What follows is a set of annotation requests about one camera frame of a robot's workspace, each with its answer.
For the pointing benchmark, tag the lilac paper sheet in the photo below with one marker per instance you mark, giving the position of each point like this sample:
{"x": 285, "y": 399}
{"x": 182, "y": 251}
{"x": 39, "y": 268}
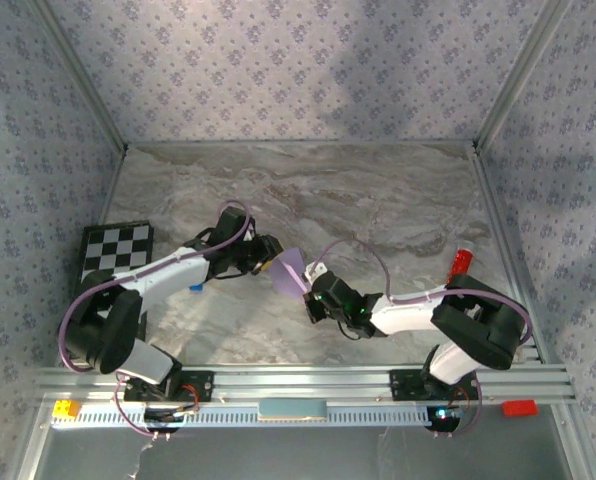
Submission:
{"x": 288, "y": 275}

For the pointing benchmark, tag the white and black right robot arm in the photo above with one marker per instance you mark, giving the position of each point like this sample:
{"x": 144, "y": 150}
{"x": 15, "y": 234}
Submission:
{"x": 408, "y": 315}

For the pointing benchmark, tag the black and white checkerboard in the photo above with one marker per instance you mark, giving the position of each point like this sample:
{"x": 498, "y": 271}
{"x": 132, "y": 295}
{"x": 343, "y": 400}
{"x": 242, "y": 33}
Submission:
{"x": 113, "y": 245}

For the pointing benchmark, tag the red glitter tube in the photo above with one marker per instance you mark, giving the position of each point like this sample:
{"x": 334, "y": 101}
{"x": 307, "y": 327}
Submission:
{"x": 462, "y": 262}

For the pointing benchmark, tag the black controller board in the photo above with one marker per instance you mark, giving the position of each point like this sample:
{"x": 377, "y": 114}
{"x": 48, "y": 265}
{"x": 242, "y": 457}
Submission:
{"x": 443, "y": 417}
{"x": 163, "y": 416}

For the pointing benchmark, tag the red toy brick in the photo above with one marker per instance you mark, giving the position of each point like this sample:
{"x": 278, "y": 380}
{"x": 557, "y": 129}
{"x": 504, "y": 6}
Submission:
{"x": 519, "y": 407}

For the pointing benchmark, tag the yellow toy brick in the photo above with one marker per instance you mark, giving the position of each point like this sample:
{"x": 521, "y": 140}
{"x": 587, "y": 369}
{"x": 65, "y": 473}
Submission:
{"x": 65, "y": 409}

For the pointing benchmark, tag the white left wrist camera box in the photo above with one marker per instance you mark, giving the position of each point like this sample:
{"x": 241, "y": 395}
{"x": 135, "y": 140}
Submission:
{"x": 250, "y": 235}

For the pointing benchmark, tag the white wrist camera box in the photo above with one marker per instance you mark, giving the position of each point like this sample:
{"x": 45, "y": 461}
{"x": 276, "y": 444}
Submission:
{"x": 317, "y": 272}
{"x": 250, "y": 235}

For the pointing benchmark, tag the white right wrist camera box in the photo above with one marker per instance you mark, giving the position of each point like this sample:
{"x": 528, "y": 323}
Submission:
{"x": 317, "y": 272}

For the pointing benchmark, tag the aluminium mounting rail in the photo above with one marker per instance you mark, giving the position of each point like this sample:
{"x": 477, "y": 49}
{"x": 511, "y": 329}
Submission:
{"x": 298, "y": 382}

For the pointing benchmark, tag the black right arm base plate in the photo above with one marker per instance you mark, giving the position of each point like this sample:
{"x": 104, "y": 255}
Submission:
{"x": 403, "y": 385}

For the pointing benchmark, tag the aluminium table back rail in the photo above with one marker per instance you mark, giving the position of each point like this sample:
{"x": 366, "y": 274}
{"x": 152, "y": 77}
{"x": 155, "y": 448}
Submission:
{"x": 298, "y": 143}

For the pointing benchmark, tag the aluminium table side rail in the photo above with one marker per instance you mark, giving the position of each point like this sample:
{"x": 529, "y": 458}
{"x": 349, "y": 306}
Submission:
{"x": 112, "y": 190}
{"x": 495, "y": 210}

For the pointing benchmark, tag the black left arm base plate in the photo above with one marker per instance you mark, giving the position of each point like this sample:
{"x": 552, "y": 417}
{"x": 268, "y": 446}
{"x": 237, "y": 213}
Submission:
{"x": 203, "y": 385}

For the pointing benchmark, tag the aluminium frame post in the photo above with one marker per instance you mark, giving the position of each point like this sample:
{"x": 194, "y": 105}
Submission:
{"x": 519, "y": 75}
{"x": 85, "y": 80}

